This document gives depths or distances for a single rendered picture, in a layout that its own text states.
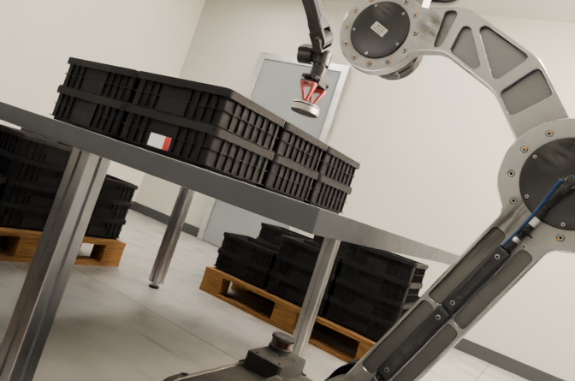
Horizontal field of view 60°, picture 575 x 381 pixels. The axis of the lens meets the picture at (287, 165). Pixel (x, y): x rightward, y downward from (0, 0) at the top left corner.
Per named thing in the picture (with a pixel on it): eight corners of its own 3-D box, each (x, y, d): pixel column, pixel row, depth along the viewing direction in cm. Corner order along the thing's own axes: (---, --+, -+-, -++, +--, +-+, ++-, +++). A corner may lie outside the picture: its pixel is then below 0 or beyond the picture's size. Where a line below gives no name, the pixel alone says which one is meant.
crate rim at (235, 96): (285, 128, 159) (287, 121, 159) (227, 96, 134) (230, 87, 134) (198, 107, 181) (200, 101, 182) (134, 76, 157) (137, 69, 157)
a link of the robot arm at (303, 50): (320, 38, 174) (332, 31, 180) (292, 34, 180) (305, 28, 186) (321, 70, 180) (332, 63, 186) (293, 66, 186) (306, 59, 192)
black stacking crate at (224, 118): (275, 157, 158) (287, 122, 159) (216, 130, 134) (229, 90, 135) (189, 133, 181) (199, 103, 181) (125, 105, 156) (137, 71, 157)
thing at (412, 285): (405, 342, 279) (429, 265, 281) (390, 348, 253) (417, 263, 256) (341, 314, 299) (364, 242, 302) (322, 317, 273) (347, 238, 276)
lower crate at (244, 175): (264, 190, 158) (276, 154, 158) (202, 169, 133) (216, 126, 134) (179, 161, 180) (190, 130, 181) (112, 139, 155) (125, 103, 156)
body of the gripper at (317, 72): (299, 77, 180) (306, 58, 181) (313, 87, 188) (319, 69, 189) (315, 79, 176) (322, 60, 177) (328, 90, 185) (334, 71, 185)
